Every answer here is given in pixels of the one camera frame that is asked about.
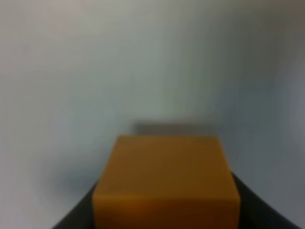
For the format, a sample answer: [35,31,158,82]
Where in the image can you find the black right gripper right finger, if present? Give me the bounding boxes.
[232,174,300,229]

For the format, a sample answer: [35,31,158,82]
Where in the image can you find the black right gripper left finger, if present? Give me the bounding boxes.
[52,182,97,229]

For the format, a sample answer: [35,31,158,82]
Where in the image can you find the orange block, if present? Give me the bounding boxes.
[92,135,241,229]

